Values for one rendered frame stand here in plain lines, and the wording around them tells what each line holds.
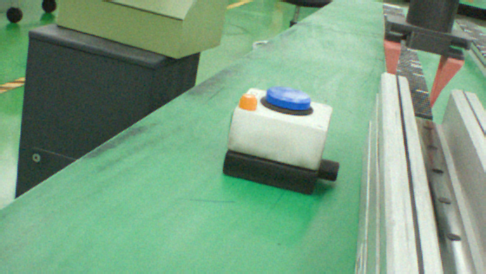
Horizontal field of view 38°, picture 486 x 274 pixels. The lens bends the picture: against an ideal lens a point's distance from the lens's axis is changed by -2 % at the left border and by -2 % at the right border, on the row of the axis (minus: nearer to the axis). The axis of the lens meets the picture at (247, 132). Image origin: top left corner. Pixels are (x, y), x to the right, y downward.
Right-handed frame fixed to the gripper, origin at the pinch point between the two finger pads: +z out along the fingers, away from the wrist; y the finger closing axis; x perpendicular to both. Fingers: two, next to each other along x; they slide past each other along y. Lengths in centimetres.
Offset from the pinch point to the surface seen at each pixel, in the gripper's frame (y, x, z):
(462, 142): 2.4, -28.8, -3.8
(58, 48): -47.5, 2.7, 4.7
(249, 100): -15.7, -31.2, -3.9
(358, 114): -5.7, -2.4, 3.0
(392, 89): -3.9, -22.5, -5.5
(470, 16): 34, 192, 7
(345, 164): -6.5, -21.5, 3.0
